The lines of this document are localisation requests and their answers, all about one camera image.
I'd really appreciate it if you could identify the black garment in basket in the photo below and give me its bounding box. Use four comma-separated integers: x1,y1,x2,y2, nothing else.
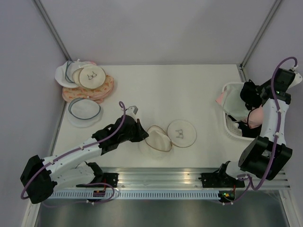
238,122,262,138

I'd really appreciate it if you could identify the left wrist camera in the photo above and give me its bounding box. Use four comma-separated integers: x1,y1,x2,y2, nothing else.
126,105,138,116

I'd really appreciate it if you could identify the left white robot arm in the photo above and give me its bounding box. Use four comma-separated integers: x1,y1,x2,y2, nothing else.
20,115,149,204

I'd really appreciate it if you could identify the white slotted cable duct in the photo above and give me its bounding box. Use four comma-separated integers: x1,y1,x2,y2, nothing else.
49,189,220,200

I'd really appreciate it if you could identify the aluminium mounting rail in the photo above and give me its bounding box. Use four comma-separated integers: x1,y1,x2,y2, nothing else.
33,166,292,190

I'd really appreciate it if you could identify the white plastic laundry basket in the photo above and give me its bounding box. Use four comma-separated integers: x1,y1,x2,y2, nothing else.
219,82,254,141

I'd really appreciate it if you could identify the pale green bra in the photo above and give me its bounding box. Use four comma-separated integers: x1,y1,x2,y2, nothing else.
222,83,249,121

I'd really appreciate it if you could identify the white bag blue rim rear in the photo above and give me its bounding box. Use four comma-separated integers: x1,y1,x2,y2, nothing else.
55,59,96,88

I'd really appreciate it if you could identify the pink bra with black straps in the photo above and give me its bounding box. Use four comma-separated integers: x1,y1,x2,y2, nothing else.
243,106,264,129

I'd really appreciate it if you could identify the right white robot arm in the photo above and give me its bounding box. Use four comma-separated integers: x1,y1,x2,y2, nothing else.
213,68,302,191

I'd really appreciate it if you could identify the beige bag with bra print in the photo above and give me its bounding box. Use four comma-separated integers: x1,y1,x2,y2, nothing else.
72,65,106,90

